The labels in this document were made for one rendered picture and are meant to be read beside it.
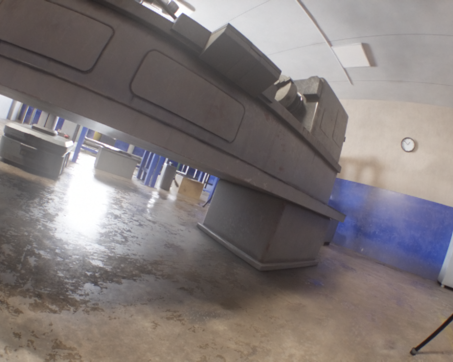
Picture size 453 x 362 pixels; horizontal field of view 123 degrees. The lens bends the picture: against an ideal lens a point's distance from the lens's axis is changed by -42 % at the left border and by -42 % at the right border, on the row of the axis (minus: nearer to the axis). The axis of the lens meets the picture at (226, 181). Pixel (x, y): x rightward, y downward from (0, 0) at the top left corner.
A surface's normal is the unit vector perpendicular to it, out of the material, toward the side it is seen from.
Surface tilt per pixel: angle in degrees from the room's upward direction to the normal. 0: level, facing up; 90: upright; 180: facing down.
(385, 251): 90
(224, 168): 90
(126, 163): 90
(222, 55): 141
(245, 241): 90
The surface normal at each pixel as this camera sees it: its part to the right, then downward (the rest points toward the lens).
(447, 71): -0.34, 0.94
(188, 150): 0.60, 0.20
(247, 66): 0.11, 0.86
